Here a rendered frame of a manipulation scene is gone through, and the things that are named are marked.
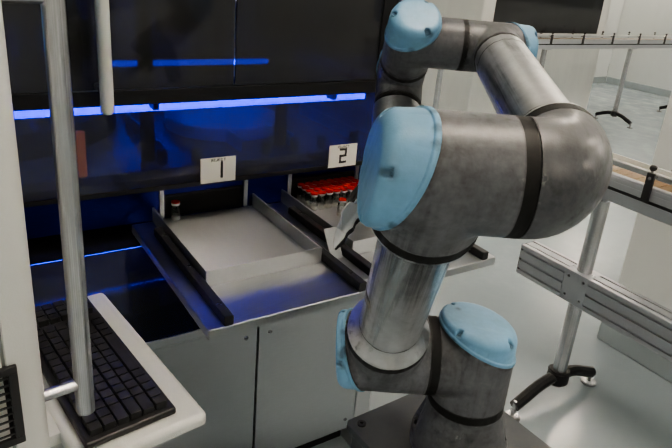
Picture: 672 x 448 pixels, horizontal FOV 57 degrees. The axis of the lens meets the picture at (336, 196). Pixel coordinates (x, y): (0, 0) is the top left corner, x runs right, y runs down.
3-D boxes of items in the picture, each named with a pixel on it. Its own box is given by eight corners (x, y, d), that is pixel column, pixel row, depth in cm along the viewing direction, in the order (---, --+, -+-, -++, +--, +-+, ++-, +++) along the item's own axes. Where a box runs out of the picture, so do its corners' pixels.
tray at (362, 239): (280, 201, 163) (281, 189, 162) (361, 189, 177) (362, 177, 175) (351, 255, 137) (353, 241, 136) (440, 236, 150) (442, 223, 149)
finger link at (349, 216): (316, 223, 86) (360, 179, 89) (320, 240, 91) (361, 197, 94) (333, 237, 85) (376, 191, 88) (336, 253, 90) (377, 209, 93)
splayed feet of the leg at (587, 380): (497, 413, 224) (504, 382, 219) (584, 374, 250) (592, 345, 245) (514, 427, 218) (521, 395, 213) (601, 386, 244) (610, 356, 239)
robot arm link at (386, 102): (373, 121, 102) (423, 123, 101) (371, 144, 100) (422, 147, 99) (372, 93, 95) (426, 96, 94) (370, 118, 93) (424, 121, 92)
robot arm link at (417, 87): (381, 32, 99) (375, 66, 106) (376, 88, 94) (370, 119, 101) (430, 38, 99) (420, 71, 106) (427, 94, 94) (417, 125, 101)
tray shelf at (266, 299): (131, 231, 143) (131, 224, 143) (374, 193, 180) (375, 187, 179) (208, 340, 106) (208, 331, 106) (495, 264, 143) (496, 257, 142)
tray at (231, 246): (152, 221, 145) (152, 207, 144) (253, 205, 159) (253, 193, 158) (205, 287, 119) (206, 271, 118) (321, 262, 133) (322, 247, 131)
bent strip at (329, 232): (321, 252, 137) (323, 228, 135) (332, 250, 139) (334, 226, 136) (357, 281, 126) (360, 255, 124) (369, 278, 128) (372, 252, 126)
